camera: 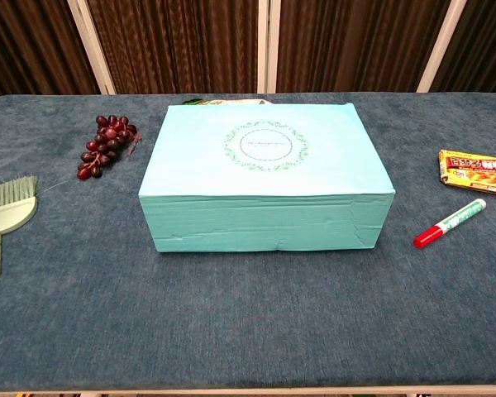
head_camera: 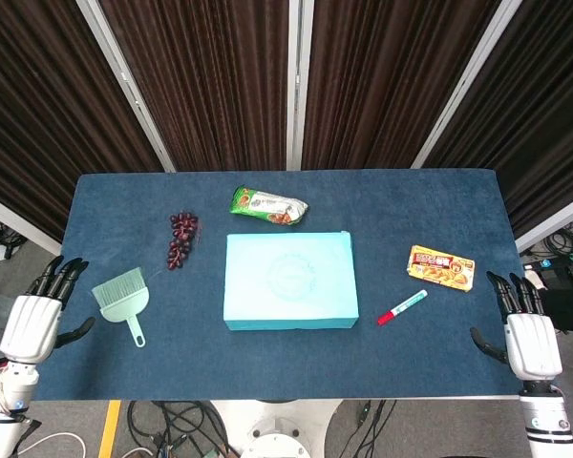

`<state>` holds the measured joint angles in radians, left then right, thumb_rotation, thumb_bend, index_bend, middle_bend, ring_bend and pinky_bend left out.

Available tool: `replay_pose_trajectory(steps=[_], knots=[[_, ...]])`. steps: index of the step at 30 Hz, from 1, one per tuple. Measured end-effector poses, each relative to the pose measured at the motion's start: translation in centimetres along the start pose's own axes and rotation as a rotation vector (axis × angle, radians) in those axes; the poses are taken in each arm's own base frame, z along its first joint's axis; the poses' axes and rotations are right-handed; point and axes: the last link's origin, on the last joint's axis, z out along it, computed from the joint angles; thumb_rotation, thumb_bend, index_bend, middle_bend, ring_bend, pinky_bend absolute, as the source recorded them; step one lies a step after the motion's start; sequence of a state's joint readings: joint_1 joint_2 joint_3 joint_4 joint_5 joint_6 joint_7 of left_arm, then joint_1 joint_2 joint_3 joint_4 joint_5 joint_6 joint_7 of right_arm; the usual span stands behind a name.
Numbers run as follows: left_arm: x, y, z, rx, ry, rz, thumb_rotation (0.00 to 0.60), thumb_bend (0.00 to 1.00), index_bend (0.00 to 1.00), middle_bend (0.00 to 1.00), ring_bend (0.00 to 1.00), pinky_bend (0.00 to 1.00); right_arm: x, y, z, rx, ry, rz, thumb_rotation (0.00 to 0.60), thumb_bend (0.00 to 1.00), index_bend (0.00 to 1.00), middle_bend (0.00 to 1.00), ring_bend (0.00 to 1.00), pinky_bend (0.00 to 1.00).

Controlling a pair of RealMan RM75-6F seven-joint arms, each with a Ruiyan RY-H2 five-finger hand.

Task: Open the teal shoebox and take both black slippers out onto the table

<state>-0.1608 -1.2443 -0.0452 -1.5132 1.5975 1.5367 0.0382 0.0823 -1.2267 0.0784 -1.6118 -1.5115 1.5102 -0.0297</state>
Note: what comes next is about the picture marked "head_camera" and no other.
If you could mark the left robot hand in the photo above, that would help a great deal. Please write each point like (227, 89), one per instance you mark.
(31, 324)

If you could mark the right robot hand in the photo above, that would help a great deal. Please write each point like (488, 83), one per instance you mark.
(532, 343)

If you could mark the light blue shoe box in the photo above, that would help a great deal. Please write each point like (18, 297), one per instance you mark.
(291, 281)

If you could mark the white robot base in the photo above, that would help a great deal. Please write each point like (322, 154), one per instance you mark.
(277, 429)

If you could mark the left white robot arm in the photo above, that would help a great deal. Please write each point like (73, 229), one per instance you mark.
(9, 391)

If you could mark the yellow curry box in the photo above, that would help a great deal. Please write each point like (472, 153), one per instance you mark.
(439, 269)

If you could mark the black trouser leg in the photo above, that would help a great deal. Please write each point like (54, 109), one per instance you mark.
(568, 310)

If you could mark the mint green hand brush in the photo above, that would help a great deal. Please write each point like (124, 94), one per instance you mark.
(121, 300)

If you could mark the yellow floor tape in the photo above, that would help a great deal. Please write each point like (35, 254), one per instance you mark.
(110, 429)

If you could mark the red capped marker pen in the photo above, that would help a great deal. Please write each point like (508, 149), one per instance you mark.
(403, 307)

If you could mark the dark purple grape bunch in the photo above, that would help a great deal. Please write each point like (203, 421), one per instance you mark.
(181, 234)

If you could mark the brown curtain partition panel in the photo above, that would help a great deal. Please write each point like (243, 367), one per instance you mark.
(210, 71)
(544, 119)
(38, 95)
(387, 71)

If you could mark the blue table cover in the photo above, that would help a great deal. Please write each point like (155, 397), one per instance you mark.
(267, 362)

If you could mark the green snack packet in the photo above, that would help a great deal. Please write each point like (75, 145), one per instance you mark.
(267, 205)

